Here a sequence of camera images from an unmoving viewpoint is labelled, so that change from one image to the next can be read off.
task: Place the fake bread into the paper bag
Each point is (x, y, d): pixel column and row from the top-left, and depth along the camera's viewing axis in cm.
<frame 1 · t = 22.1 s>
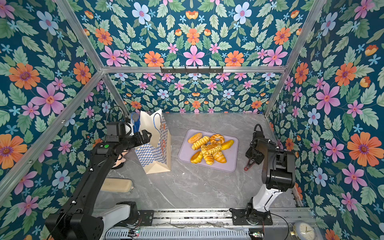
left hand: (145, 132, 76), fingers open
right hand: (251, 158, 96), fingers open
blue checkered paper bag: (155, 155, 81), point 16 cm above the table
lilac plastic tray: (185, 151, 101), on the table
beige long bread loaf: (119, 188, 79), point 7 cm above the table
round sugared bread: (194, 138, 100), point 6 cm above the table
long twisted bread: (202, 141, 98), point 7 cm above the table
smooth yellow oval bread: (227, 145, 98), point 5 cm above the table
large braided bread: (210, 148, 90), point 10 cm above the table

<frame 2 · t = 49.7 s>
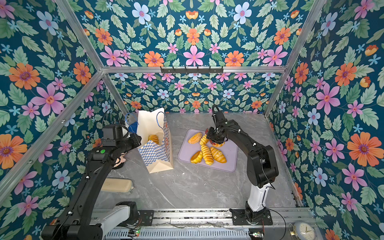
left hand: (141, 133, 74), fingers closed
right hand: (208, 136, 91), fingers open
large braided bread: (153, 137, 102), point 5 cm above the table
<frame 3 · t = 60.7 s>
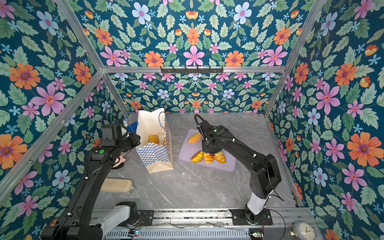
left hand: (140, 132, 73), fingers closed
right hand: (207, 148, 84), fingers open
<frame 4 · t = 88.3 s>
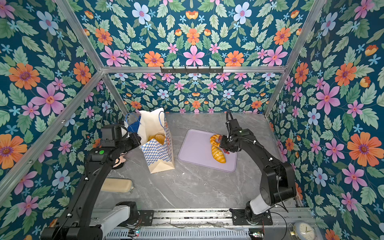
left hand: (142, 133, 73), fingers closed
right hand: (222, 144, 87), fingers open
round sugared bread: (160, 138, 98), point 8 cm above the table
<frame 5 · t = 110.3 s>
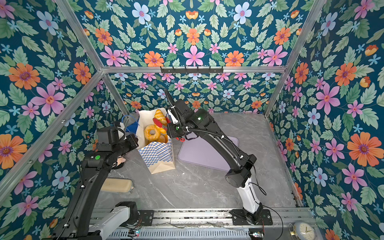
left hand: (139, 134, 71), fingers closed
right hand: (169, 130, 70), fingers open
